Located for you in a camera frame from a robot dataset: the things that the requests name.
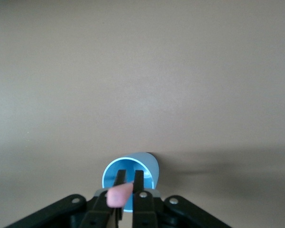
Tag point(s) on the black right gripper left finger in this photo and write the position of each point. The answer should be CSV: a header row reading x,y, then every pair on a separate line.
x,y
102,211

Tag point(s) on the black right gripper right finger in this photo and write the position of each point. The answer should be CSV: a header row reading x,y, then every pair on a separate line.
x,y
144,211

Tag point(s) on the pink chopstick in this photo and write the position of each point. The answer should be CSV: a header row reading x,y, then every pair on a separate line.
x,y
117,196

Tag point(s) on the blue cup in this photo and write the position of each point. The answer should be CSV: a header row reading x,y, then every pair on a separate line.
x,y
147,164

